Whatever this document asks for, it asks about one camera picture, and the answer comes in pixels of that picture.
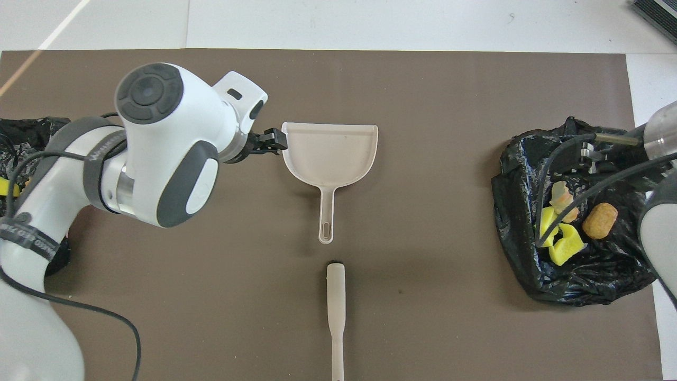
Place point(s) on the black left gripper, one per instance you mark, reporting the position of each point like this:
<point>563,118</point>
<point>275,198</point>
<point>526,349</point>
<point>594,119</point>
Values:
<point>247,147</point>

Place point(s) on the beige plastic dustpan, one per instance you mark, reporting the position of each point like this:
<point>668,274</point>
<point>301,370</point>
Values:
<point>330,156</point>

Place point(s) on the beige hand brush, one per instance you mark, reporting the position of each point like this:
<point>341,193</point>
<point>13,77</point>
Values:
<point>335,312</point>

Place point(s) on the wedge bright yellow sponge piece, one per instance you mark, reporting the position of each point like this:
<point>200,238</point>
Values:
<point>546,222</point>

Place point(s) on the grey beige sponge chunk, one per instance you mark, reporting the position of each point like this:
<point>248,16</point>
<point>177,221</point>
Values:
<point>563,198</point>

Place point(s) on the notched bright yellow sponge piece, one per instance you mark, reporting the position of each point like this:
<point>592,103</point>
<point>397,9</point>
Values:
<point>567,246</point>

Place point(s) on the orange brown sponge chunk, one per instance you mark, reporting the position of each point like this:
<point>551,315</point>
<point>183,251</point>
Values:
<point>600,220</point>

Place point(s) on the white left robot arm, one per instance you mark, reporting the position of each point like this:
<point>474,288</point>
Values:
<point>158,148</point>

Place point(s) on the black bag over pink bin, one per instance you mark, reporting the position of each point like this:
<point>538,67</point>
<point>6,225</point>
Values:
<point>21,132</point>

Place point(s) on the black bag lined bin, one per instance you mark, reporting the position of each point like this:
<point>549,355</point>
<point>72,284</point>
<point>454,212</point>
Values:
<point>582,286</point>

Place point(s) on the brown table mat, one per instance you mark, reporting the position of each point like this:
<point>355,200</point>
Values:
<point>423,90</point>

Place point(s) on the dark ribbed floor object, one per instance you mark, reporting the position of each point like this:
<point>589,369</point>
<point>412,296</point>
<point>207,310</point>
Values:
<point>658,15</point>

